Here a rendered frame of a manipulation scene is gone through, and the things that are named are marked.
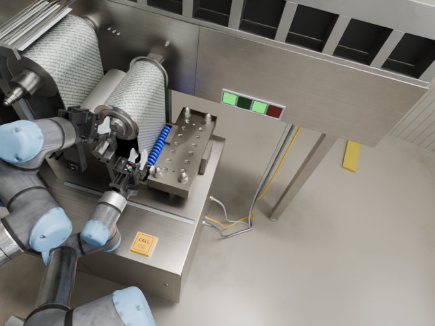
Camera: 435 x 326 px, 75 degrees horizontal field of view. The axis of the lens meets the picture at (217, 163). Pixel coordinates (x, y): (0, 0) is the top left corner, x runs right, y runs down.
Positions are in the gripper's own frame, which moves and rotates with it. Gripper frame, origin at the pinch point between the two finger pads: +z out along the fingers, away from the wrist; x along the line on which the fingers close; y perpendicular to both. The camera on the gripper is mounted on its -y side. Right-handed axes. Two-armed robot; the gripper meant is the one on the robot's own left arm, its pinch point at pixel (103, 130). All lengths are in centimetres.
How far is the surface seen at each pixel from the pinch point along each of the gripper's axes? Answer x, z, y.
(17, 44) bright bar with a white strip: 21.7, -9.6, 18.4
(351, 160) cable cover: -142, 180, -10
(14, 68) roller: 28.1, -2.7, 11.0
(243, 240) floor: -64, 104, -77
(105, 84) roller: 10.4, 16.5, 11.9
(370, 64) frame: -72, 15, 40
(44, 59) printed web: 18.3, -3.7, 16.0
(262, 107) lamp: -45, 32, 19
